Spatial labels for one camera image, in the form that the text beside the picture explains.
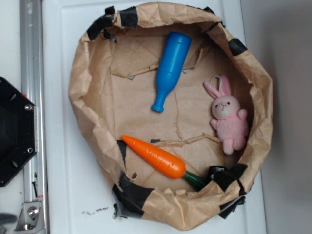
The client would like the blue plastic toy bottle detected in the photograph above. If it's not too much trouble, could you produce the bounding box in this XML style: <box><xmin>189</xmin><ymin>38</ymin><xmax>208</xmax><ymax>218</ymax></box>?
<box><xmin>151</xmin><ymin>32</ymin><xmax>192</xmax><ymax>113</ymax></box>

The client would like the brown paper bag bin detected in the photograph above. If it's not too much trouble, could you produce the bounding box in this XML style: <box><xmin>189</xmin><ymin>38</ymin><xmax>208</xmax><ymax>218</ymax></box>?
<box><xmin>69</xmin><ymin>2</ymin><xmax>273</xmax><ymax>231</ymax></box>

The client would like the orange plastic toy carrot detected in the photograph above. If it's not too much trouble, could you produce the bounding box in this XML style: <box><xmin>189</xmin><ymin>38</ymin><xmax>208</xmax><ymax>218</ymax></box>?
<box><xmin>121</xmin><ymin>135</ymin><xmax>207</xmax><ymax>190</ymax></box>

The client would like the pink plush bunny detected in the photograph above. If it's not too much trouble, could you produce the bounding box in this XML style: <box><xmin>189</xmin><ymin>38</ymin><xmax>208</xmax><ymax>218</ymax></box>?
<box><xmin>204</xmin><ymin>75</ymin><xmax>249</xmax><ymax>155</ymax></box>

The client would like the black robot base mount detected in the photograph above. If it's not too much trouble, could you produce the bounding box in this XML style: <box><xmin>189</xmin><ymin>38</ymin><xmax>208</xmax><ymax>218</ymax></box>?
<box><xmin>0</xmin><ymin>77</ymin><xmax>37</xmax><ymax>187</ymax></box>

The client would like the aluminium extrusion rail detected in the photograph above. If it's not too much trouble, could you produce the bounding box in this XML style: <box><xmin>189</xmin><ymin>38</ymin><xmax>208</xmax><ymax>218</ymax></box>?
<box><xmin>20</xmin><ymin>0</ymin><xmax>50</xmax><ymax>234</ymax></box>

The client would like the metal corner bracket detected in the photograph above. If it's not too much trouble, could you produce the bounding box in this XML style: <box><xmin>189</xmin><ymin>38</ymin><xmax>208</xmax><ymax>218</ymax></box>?
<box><xmin>14</xmin><ymin>201</ymin><xmax>45</xmax><ymax>234</ymax></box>

